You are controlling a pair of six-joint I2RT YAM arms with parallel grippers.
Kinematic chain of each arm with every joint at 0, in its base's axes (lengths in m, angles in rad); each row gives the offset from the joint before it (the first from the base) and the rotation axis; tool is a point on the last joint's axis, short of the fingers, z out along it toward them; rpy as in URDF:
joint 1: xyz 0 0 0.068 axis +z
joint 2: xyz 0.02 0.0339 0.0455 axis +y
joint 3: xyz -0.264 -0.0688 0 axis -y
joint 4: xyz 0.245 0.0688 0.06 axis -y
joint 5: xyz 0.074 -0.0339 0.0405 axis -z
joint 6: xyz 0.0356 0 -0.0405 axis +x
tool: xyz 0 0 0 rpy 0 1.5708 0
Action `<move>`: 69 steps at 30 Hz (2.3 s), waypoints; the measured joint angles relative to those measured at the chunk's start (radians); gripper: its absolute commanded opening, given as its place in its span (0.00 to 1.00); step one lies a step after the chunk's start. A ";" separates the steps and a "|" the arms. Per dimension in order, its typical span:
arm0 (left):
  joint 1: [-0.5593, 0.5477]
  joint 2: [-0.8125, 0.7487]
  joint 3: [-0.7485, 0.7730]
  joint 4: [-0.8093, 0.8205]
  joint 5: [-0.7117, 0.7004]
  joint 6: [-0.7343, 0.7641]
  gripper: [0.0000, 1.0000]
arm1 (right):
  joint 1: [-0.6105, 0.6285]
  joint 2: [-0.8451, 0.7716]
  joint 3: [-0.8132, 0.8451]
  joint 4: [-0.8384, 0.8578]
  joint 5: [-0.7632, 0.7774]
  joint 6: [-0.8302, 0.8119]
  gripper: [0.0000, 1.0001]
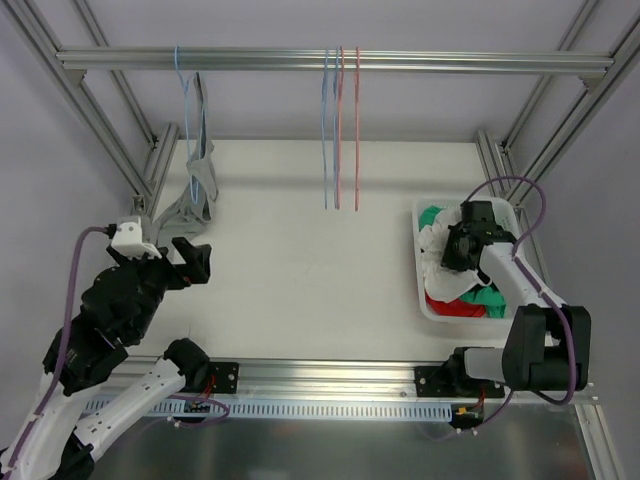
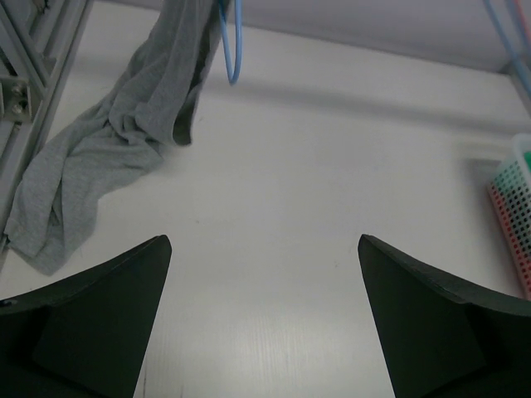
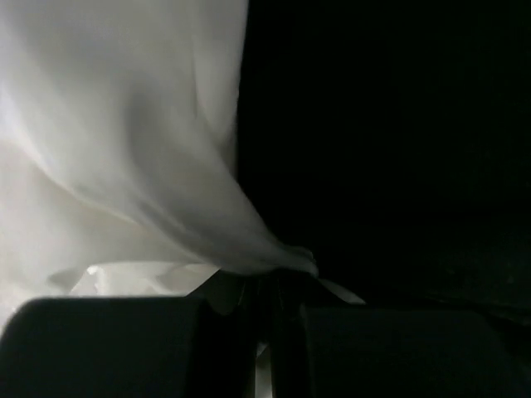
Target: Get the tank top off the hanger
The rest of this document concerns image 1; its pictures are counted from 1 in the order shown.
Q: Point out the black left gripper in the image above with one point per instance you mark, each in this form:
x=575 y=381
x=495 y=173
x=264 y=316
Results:
x=163 y=270

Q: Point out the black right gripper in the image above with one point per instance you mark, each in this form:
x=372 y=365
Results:
x=477 y=220

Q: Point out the white tank top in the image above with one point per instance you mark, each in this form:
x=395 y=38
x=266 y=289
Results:
x=441 y=283

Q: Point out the grey tank top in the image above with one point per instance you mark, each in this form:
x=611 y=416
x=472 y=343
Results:
x=191 y=212

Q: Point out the green shirt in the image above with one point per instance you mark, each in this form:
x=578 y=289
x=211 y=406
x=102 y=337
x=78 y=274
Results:
x=490 y=297

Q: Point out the red tank top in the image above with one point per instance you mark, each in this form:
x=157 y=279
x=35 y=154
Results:
x=456 y=308

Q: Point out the blue wire hanger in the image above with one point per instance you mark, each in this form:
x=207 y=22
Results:
x=324 y=95
x=335 y=91
x=185 y=82

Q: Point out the pink wire hanger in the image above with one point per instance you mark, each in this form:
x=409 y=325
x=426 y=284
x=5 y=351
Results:
x=356 y=77

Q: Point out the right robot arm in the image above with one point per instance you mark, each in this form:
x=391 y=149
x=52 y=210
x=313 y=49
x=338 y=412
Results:
x=547 y=350

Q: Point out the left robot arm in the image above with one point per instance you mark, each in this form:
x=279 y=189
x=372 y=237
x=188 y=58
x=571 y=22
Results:
x=57 y=441

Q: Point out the white perforated plastic basket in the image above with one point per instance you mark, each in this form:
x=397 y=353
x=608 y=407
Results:
x=419 y=206

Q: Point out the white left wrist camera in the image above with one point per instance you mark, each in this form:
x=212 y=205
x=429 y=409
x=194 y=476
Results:
x=134 y=238

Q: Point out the aluminium frame right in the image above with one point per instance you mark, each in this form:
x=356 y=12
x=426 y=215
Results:
x=557 y=112

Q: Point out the black left arm base bracket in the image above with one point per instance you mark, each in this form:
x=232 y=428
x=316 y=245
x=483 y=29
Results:
x=220 y=375

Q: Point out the black right arm base bracket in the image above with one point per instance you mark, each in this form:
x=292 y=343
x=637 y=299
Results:
x=445 y=375

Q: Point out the white slotted cable duct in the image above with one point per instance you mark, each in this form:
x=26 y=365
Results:
x=261 y=408

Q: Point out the aluminium front table rail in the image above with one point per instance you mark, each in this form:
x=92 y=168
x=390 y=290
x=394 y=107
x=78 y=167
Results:
x=366 y=381

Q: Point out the aluminium hanging rail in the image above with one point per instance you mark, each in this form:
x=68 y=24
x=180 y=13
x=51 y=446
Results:
x=556 y=63

